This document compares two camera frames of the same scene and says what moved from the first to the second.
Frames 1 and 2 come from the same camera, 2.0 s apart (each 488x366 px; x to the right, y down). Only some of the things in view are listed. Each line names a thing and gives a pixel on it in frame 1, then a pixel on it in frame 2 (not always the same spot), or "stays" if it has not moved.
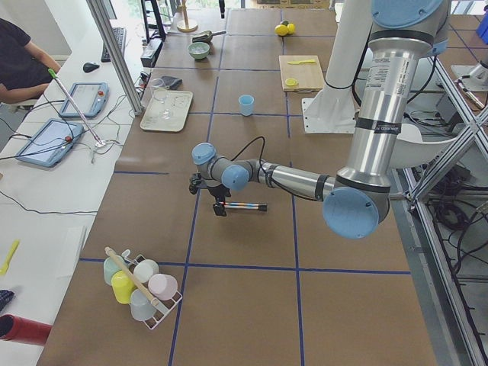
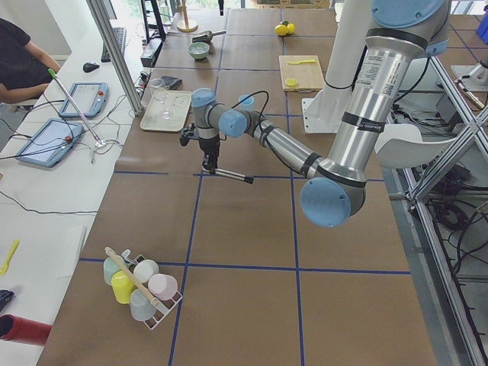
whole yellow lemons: [282, 30] stays
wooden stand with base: [186, 25] stays
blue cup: [246, 103] stays
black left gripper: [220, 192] → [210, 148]
